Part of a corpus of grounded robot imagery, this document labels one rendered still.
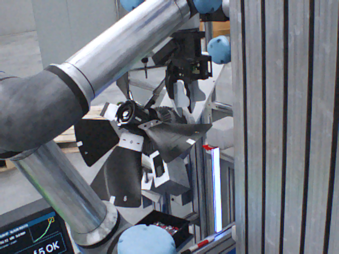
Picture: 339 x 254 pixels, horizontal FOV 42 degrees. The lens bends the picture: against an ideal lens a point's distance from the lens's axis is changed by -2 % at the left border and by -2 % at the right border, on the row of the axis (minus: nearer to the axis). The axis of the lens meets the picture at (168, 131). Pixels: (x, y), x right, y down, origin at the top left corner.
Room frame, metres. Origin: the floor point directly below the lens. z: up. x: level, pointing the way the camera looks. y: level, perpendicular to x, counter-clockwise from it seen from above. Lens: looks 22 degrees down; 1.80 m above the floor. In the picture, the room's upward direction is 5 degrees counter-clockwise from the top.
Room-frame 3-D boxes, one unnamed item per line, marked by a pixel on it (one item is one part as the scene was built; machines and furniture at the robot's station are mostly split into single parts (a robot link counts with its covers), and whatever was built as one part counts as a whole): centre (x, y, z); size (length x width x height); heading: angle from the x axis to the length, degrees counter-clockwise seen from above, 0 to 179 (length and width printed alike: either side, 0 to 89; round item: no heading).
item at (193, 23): (1.03, -0.06, 1.65); 0.08 x 0.08 x 0.05
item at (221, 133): (2.10, -0.28, 0.92); 0.17 x 0.16 x 0.11; 127
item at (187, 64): (1.02, -0.06, 1.57); 0.09 x 0.08 x 0.12; 37
